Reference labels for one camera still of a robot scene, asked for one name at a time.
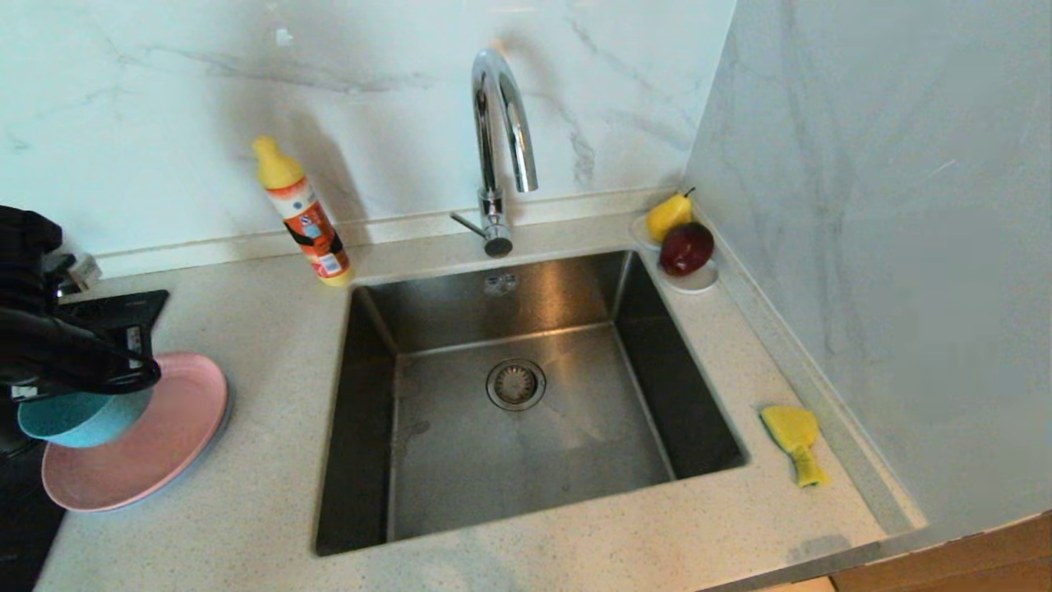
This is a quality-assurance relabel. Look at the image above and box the pink plate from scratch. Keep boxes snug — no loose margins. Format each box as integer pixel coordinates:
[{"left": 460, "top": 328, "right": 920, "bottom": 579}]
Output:
[{"left": 42, "top": 352, "right": 228, "bottom": 513}]

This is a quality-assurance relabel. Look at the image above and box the teal cup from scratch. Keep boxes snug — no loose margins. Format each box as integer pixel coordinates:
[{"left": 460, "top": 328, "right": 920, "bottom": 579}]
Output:
[{"left": 17, "top": 386, "right": 155, "bottom": 449}]

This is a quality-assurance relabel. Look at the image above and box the blue plate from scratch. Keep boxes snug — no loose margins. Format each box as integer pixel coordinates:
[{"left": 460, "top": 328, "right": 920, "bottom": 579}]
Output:
[{"left": 62, "top": 362, "right": 233, "bottom": 513}]

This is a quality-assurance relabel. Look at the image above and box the orange dish soap bottle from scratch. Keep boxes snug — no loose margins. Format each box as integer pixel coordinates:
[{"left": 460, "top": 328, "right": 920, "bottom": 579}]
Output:
[{"left": 252, "top": 136, "right": 356, "bottom": 287}]

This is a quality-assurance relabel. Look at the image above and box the chrome gooseneck faucet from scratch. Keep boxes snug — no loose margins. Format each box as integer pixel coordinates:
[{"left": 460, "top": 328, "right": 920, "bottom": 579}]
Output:
[{"left": 450, "top": 48, "right": 540, "bottom": 259}]

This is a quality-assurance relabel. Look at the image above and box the yellow sponge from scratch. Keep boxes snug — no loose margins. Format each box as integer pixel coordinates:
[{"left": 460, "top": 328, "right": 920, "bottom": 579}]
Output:
[{"left": 759, "top": 405, "right": 831, "bottom": 488}]

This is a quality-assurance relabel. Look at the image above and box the metal sink drain strainer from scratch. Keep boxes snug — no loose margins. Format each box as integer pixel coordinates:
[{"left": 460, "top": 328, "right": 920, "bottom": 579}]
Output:
[{"left": 487, "top": 359, "right": 547, "bottom": 412}]

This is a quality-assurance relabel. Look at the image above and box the stainless steel sink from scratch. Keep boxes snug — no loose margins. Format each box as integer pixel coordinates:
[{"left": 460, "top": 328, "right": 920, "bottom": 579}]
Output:
[{"left": 316, "top": 250, "right": 750, "bottom": 556}]

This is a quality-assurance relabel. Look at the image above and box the black glass cooktop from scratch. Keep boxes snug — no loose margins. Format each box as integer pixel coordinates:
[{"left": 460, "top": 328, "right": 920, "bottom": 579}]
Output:
[{"left": 0, "top": 289, "right": 170, "bottom": 592}]

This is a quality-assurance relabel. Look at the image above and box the yellow pear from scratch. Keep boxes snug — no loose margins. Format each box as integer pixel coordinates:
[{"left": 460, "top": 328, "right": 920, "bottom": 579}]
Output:
[{"left": 646, "top": 187, "right": 696, "bottom": 244}]

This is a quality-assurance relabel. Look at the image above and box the dark red apple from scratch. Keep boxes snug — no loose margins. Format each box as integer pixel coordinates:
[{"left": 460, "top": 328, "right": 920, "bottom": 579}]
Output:
[{"left": 658, "top": 222, "right": 715, "bottom": 277}]

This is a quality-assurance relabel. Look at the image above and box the small white dish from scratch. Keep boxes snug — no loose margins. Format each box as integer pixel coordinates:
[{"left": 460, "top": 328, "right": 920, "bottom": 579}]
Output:
[{"left": 631, "top": 215, "right": 721, "bottom": 295}]

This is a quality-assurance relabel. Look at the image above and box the wooden cabinet panel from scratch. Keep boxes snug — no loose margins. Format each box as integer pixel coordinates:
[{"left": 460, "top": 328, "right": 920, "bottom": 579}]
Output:
[{"left": 830, "top": 510, "right": 1052, "bottom": 592}]

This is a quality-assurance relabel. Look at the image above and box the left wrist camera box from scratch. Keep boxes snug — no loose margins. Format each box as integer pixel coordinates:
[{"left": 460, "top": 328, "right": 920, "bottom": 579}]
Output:
[{"left": 53, "top": 253, "right": 104, "bottom": 297}]

